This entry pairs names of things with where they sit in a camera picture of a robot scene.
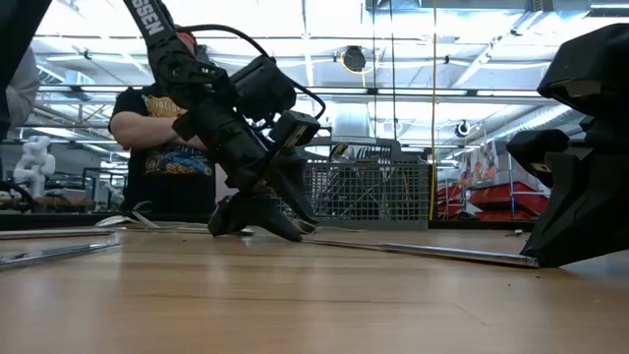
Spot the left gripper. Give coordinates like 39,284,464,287
171,95,319,243

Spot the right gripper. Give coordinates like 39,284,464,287
506,115,629,269

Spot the silver table knife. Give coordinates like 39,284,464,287
165,224,212,236
302,238,542,269
0,242,123,270
0,227,117,241

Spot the red plastic bin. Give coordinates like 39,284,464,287
469,180,547,217

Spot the colourful poster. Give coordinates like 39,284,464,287
459,140,497,186

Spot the grey mesh cutlery basket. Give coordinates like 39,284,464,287
294,136,432,231

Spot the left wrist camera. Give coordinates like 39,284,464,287
268,110,322,149

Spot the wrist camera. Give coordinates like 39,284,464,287
268,110,322,149
537,23,629,118

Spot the black hanging cable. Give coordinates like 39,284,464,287
390,0,397,142
371,0,378,139

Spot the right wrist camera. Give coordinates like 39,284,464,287
537,23,629,118

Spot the black frame workcell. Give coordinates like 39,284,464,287
82,166,127,212

